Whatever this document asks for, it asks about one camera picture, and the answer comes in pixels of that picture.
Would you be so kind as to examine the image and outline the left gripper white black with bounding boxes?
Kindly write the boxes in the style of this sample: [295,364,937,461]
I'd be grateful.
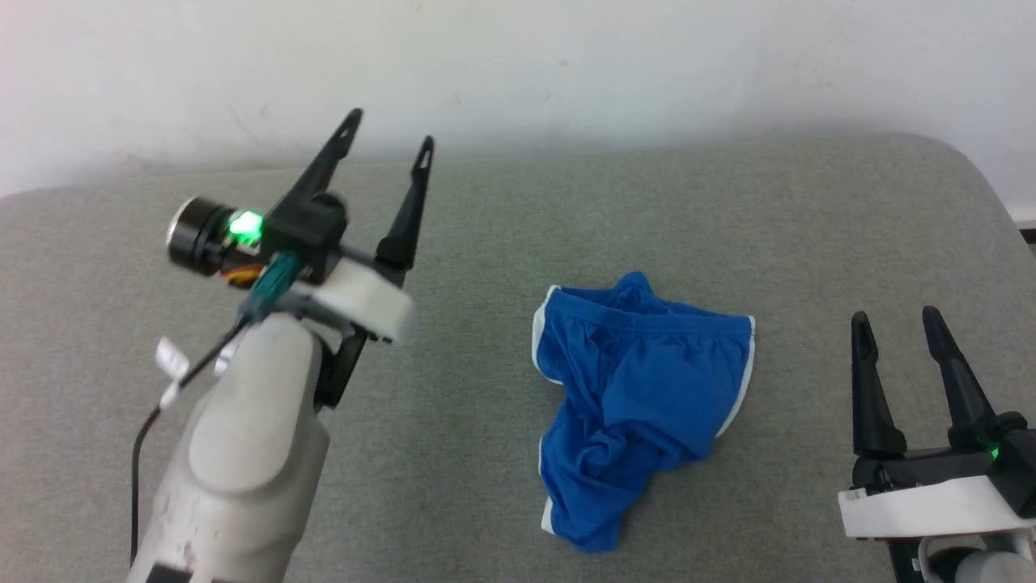
[166,107,436,410]

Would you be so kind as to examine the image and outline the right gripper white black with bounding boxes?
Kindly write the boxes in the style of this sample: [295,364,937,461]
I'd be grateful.
[838,305,1036,583]

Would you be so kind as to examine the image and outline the blue shorts white trim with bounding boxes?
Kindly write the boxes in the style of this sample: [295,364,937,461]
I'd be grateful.
[532,271,758,554]

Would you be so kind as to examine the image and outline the left black cable teal plug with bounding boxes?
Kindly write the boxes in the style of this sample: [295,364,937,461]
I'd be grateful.
[129,253,302,568]

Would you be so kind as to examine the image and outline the white left cable label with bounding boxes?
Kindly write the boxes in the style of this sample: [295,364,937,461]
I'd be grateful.
[155,336,192,410]

